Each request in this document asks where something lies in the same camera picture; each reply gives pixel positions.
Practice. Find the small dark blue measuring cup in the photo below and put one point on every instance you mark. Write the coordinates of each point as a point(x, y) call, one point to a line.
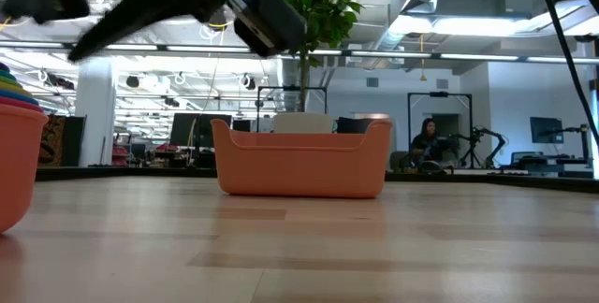
point(3, 66)

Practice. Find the cyan measuring cup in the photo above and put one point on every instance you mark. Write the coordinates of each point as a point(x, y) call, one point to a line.
point(4, 73)

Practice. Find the green measuring cup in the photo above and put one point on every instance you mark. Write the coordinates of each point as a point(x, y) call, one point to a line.
point(5, 79)

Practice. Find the yellow measuring cup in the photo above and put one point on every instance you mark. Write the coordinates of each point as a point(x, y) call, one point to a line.
point(9, 86)

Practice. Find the large blue measuring cup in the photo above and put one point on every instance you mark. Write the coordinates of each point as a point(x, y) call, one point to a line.
point(18, 96)

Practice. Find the orange plastic basket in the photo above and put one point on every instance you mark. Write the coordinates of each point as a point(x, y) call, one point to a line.
point(299, 167)

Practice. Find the red measuring cup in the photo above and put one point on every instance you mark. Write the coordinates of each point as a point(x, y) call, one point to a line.
point(18, 167)

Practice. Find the green leafy plant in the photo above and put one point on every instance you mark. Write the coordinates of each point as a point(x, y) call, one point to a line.
point(323, 13)

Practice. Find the white plant pot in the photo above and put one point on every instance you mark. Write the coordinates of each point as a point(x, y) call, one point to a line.
point(302, 123)

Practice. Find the black computer monitor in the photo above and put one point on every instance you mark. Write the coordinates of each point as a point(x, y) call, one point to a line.
point(185, 130)
point(216, 127)

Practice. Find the white pillar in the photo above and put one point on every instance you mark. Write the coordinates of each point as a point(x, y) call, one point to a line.
point(96, 111)

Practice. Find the dark cabinet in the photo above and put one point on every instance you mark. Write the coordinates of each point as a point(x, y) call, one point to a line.
point(70, 141)

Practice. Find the person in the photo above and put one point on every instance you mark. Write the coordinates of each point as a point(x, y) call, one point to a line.
point(428, 144)

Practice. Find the black frame stand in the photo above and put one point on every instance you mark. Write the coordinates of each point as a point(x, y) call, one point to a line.
point(290, 88)
point(440, 94)

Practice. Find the black aluminium table frame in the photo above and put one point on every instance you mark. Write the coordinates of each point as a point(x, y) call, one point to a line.
point(140, 172)

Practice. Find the dark wall screen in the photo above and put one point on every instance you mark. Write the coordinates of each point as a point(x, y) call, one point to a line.
point(546, 130)

